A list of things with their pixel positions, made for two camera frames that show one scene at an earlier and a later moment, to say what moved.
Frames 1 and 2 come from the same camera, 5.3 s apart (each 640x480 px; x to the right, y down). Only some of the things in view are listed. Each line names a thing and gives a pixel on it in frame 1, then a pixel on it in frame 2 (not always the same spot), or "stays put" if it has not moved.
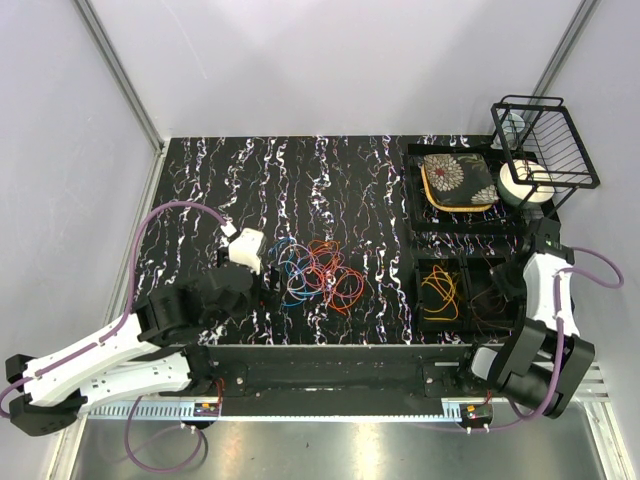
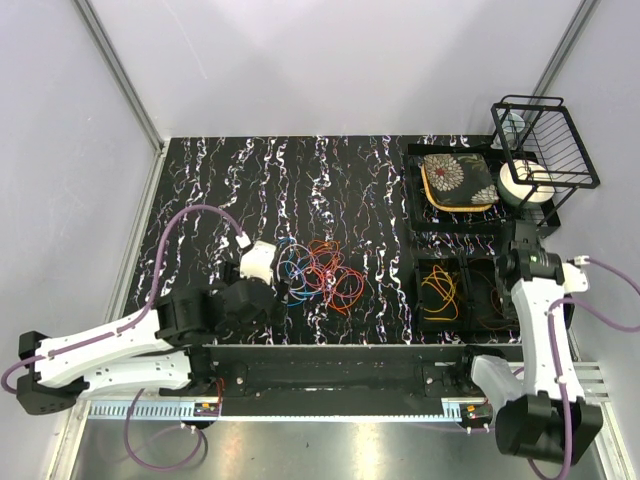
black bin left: x=442 y=294 stays put
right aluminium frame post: x=577 y=33 stays put
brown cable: x=475 y=314 -> x=491 y=299
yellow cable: x=443 y=282 stays put
